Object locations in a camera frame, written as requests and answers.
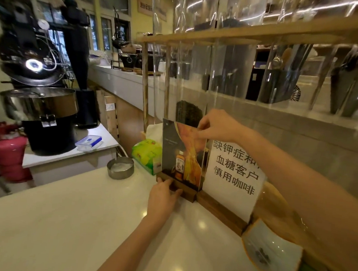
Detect black dripper stand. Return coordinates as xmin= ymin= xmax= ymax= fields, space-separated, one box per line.
xmin=110 ymin=51 xmax=140 ymax=72

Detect white paper sign black characters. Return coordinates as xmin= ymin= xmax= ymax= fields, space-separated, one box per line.
xmin=200 ymin=138 xmax=270 ymax=225

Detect black utensil holder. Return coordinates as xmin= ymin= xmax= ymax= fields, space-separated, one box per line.
xmin=256 ymin=68 xmax=296 ymax=106

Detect steel cooling tray drum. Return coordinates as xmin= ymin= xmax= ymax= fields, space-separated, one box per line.
xmin=0 ymin=84 xmax=80 ymax=158

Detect clear container blue lid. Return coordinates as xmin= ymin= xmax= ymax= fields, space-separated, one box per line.
xmin=74 ymin=134 xmax=104 ymax=153

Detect long wooden sign base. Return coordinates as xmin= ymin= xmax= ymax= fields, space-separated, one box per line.
xmin=194 ymin=189 xmax=250 ymax=237

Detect wooden tube rack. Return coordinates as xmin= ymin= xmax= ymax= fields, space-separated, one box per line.
xmin=130 ymin=1 xmax=358 ymax=147

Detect acrylic poster stand wooden base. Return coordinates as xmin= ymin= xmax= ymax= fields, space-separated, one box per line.
xmin=154 ymin=118 xmax=209 ymax=204

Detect black coffee roaster machine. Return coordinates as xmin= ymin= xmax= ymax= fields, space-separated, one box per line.
xmin=0 ymin=0 xmax=85 ymax=93

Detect white ceramic dish yellow rim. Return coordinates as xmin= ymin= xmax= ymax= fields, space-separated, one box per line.
xmin=239 ymin=218 xmax=306 ymax=271

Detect person's right forearm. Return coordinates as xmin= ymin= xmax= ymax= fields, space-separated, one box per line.
xmin=235 ymin=127 xmax=358 ymax=271

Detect person's left forearm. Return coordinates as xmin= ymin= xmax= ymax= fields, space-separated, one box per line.
xmin=93 ymin=212 xmax=166 ymax=271

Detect black iron kettle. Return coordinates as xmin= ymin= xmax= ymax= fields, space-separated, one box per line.
xmin=110 ymin=6 xmax=133 ymax=52

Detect wall sign board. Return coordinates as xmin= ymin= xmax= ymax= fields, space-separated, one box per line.
xmin=136 ymin=0 xmax=169 ymax=22

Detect clear amber glass jar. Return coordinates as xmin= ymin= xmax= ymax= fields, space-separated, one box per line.
xmin=251 ymin=181 xmax=314 ymax=249

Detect row of clear glass tubes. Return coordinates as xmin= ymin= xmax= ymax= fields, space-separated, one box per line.
xmin=144 ymin=0 xmax=358 ymax=133

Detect person's right hand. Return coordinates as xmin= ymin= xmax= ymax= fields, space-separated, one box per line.
xmin=196 ymin=108 xmax=254 ymax=148

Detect black chaff collector cylinder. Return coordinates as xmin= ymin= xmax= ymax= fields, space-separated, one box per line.
xmin=53 ymin=0 xmax=107 ymax=130

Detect round metal ashtray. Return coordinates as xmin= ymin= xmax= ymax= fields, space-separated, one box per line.
xmin=106 ymin=156 xmax=135 ymax=181

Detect person's left hand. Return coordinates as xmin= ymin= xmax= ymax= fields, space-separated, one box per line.
xmin=145 ymin=177 xmax=184 ymax=224

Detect white side cabinet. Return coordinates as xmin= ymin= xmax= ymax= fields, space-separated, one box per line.
xmin=21 ymin=118 xmax=122 ymax=192

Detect pink gas cylinder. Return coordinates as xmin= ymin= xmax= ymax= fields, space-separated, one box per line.
xmin=0 ymin=122 xmax=36 ymax=184

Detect green tissue packet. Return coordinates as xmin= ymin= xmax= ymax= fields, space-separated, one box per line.
xmin=130 ymin=122 xmax=165 ymax=176

